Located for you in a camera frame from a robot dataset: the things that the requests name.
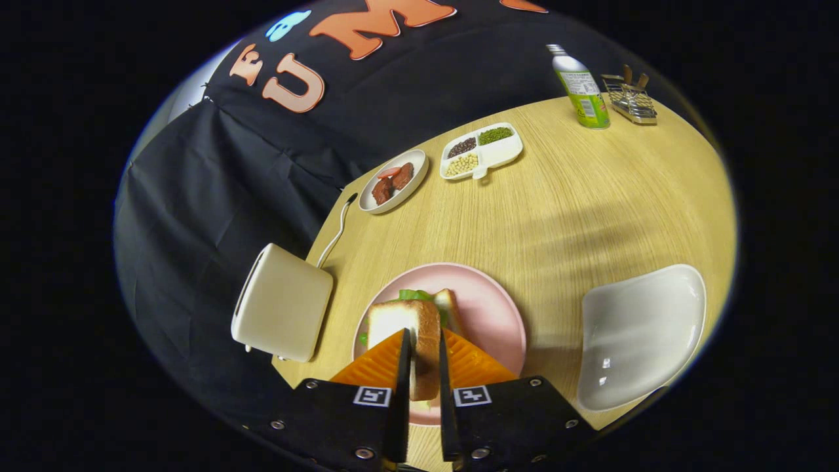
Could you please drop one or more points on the pile of dark beans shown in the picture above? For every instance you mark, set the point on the pile of dark beans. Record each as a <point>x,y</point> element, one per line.
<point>462,147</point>

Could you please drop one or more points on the pile of yellow beans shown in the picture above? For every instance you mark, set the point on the pile of yellow beans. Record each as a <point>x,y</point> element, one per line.
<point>461,164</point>

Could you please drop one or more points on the white divided dish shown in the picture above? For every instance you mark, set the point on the white divided dish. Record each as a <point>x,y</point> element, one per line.
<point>501,154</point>

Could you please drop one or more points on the white square plate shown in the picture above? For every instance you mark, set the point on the white square plate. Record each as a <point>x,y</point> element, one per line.
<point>642,334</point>

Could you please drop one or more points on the white toaster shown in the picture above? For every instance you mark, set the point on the white toaster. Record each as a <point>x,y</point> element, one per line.
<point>282,308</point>

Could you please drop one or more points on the brown meat piece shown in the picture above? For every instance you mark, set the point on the brown meat piece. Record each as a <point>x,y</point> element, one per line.
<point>402,176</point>
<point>381,191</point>

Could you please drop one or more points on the toasted bread slice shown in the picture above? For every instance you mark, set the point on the toasted bread slice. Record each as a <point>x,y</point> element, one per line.
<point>423,341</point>

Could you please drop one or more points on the green lettuce leaf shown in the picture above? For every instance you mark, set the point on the green lettuce leaf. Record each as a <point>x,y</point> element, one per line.
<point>413,295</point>

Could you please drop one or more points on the white round plate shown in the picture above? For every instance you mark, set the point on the white round plate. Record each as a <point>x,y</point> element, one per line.
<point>417,164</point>

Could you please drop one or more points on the red sausage slice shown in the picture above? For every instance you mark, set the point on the red sausage slice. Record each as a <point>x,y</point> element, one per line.
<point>389,172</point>

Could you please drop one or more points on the green labelled metal bottle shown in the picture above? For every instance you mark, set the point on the green labelled metal bottle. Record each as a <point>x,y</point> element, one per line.
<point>586,98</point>

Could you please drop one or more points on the pile of green beans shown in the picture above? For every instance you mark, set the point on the pile of green beans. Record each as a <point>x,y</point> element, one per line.
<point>495,135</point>

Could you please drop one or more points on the white bread slice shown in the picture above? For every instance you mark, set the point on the white bread slice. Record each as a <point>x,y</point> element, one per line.
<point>449,308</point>

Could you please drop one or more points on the black backdrop cloth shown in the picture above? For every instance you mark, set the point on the black backdrop cloth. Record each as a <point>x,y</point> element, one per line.
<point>229,196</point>

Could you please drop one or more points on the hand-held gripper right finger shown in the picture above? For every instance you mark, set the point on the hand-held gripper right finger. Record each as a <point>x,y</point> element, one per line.
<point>446,393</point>

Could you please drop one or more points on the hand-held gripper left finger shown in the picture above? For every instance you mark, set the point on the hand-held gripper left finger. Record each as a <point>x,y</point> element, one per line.
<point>401,393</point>

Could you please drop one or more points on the pink round plate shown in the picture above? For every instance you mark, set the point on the pink round plate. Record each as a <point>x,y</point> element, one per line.
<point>491,314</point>

